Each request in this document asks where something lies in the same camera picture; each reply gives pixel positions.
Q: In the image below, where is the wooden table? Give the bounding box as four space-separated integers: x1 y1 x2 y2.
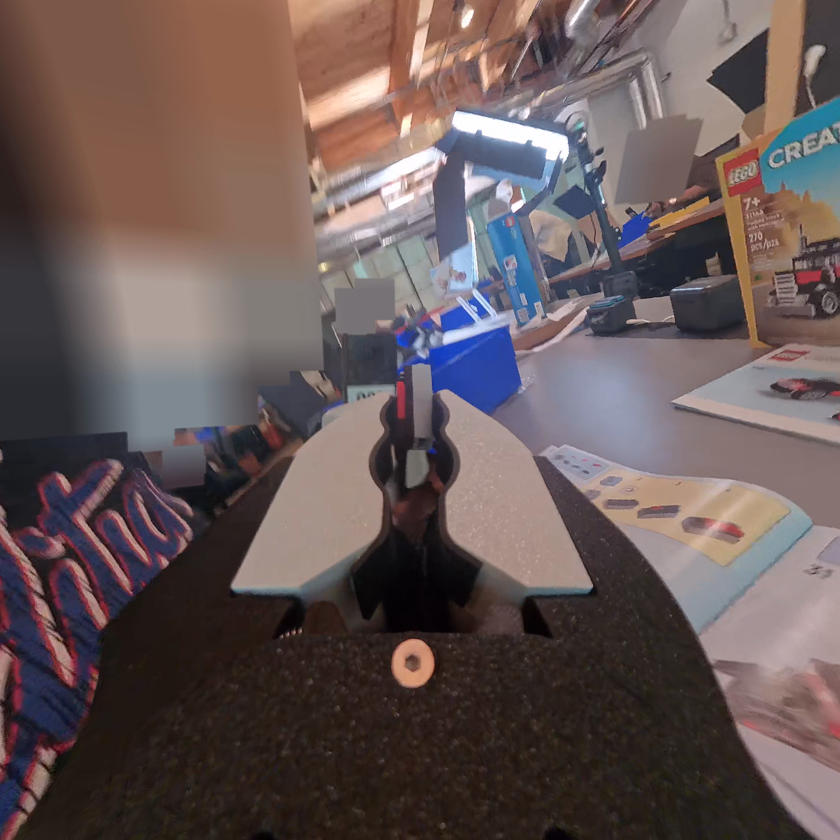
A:
545 197 731 291

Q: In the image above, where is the cardboard box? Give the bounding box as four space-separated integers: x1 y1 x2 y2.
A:
740 0 840 144

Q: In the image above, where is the printed blue sweater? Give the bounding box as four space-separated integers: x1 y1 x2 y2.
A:
0 449 199 840

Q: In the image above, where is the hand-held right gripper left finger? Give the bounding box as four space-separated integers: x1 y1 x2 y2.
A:
231 391 396 619

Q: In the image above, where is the black tripod stand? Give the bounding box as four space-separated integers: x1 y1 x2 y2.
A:
566 112 641 304

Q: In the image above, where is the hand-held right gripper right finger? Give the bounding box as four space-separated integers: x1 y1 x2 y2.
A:
433 389 595 600

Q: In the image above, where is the small red black brick assembly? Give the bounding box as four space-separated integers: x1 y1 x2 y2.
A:
395 364 435 490

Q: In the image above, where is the studio light panel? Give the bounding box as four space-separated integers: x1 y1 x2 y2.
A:
451 110 571 182

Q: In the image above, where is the blue plastic bin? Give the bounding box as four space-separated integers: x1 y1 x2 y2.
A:
420 320 523 414

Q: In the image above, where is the closed instruction booklet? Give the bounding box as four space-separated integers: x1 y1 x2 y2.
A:
672 343 840 448

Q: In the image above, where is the tall blue box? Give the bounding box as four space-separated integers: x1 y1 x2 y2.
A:
486 211 547 327

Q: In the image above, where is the black hard case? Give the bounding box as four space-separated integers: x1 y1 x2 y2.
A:
669 274 747 333

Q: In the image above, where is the toy brick set box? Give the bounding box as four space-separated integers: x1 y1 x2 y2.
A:
715 97 840 350

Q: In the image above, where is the open instruction booklet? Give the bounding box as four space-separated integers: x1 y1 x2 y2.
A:
538 443 840 840

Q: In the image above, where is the small black teal device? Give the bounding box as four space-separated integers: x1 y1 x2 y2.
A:
586 294 639 337

